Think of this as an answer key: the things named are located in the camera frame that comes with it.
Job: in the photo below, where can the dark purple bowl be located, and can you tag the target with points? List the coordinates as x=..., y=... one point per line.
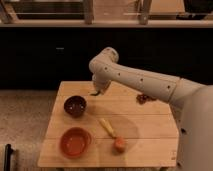
x=75, y=106

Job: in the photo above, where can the black object at floor left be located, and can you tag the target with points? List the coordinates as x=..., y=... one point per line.
x=7, y=157

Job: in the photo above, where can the orange spoon with yellow handle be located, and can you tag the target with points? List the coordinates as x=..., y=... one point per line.
x=119, y=142

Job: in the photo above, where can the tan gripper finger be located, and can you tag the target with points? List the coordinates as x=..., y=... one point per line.
x=99, y=90

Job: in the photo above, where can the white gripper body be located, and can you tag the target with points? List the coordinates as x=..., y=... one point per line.
x=100, y=83

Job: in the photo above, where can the dark red grape bunch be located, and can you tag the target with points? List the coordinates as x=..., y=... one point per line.
x=142, y=99

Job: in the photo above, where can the orange bowl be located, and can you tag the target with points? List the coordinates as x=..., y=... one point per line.
x=74, y=142

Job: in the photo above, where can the wooden shelf frame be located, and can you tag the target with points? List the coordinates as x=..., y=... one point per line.
x=107, y=13

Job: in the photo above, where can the wooden table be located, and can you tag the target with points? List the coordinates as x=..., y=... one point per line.
x=149, y=130

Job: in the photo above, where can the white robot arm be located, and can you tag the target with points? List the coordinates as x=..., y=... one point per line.
x=192, y=100

